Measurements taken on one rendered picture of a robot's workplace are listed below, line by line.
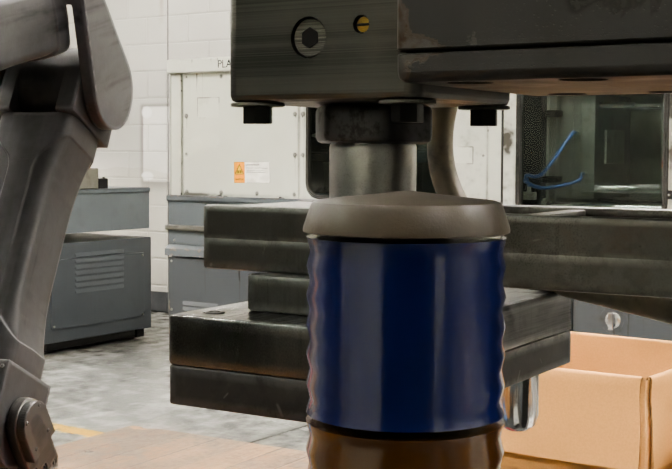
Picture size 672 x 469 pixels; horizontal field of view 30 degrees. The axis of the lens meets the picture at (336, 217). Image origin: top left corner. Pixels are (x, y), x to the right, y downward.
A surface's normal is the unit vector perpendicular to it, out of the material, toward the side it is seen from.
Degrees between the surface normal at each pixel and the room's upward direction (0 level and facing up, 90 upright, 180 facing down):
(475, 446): 104
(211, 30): 90
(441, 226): 72
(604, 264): 90
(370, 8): 90
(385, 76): 90
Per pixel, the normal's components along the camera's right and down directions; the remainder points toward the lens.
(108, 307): 0.82, 0.04
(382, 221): -0.29, -0.27
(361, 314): -0.45, 0.29
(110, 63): 0.96, 0.02
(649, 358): -0.59, 0.10
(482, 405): 0.71, 0.28
